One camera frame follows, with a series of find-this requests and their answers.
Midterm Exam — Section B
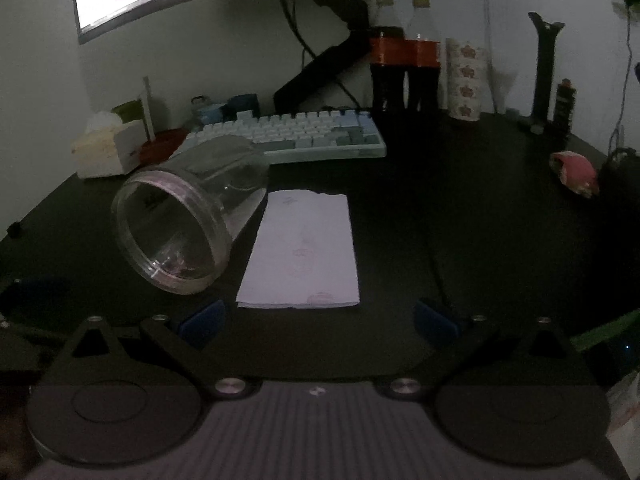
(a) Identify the white cloth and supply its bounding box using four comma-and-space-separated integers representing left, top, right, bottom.
236, 190, 360, 309

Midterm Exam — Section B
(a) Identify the pink round object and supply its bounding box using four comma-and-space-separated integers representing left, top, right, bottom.
550, 151, 599, 197

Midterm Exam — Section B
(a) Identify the red box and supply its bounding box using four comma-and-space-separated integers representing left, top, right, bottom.
139, 128, 189, 166

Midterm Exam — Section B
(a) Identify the wooden tissue box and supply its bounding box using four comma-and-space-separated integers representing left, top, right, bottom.
70, 112, 148, 180

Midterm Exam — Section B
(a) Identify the black headphone stand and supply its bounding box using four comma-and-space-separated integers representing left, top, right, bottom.
528, 12, 565, 128

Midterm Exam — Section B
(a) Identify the green paper bag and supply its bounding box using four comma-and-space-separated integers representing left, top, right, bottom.
111, 76, 155, 141

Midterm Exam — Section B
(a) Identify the small dark bottle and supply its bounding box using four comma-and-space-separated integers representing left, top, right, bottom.
553, 78, 577, 142

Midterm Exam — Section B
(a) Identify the dark teal mug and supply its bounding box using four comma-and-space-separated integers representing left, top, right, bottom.
224, 93, 260, 120

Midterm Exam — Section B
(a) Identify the white blue mechanical keyboard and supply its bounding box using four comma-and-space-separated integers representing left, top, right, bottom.
174, 110, 386, 164

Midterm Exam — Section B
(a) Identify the right cola bottle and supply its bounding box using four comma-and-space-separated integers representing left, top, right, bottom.
406, 0, 442, 114

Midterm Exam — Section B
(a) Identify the cola bottle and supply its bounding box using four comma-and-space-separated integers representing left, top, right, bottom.
406, 0, 442, 114
370, 0, 406, 113

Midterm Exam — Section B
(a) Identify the left cola bottle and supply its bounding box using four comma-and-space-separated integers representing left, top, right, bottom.
370, 0, 406, 113

